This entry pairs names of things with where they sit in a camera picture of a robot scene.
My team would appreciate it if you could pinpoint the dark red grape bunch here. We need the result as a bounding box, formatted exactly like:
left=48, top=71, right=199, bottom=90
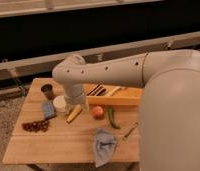
left=22, top=120, right=50, bottom=132

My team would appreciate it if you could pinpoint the yellow plastic dish rack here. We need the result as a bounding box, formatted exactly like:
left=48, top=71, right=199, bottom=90
left=87, top=87, right=142, bottom=105

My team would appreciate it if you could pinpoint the yellow banana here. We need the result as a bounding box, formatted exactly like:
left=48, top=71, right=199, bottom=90
left=66, top=105, right=82, bottom=123

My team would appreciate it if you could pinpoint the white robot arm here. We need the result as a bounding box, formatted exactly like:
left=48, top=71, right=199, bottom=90
left=52, top=50, right=200, bottom=171

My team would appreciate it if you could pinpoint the blue sponge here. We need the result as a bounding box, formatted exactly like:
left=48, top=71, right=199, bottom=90
left=42, top=101, right=56, bottom=119

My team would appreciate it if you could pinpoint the dark cutlery in rack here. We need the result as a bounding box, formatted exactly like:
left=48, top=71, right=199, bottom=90
left=88, top=85, right=106, bottom=96

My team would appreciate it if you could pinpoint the blue grey cloth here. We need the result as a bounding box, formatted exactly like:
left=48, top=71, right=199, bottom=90
left=93, top=128, right=117, bottom=168

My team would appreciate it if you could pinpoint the green pepper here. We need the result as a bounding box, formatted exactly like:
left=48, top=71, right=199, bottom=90
left=107, top=106, right=121, bottom=129

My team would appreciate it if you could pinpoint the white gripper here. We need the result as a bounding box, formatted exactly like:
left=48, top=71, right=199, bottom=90
left=64, top=84, right=89, bottom=110

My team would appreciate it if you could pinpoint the metal fork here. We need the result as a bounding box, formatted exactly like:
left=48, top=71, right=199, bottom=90
left=122, top=122, right=138, bottom=140

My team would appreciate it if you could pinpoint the white paper cup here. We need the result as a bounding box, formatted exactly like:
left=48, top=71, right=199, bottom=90
left=53, top=95, right=68, bottom=115

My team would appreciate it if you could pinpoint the dark brown cup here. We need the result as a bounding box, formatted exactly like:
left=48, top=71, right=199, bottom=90
left=41, top=84, right=55, bottom=100

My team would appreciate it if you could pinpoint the red orange apple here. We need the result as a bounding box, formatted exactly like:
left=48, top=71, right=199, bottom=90
left=91, top=106, right=104, bottom=119

